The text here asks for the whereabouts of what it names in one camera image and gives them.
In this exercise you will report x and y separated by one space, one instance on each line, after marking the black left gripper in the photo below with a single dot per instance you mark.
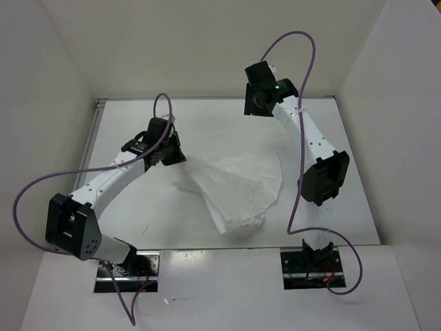
179 156

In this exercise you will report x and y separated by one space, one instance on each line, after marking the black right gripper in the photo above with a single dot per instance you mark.
249 107

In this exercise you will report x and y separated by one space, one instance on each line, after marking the white pleated skirt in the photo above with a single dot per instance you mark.
232 166

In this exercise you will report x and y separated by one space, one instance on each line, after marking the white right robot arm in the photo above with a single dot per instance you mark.
322 168

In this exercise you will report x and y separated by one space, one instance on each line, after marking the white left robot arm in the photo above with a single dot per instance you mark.
73 220

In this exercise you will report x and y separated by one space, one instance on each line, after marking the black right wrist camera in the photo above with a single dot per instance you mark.
259 74

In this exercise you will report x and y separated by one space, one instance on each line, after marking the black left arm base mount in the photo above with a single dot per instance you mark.
144 276

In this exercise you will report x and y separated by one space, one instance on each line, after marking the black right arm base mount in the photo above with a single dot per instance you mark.
297 275

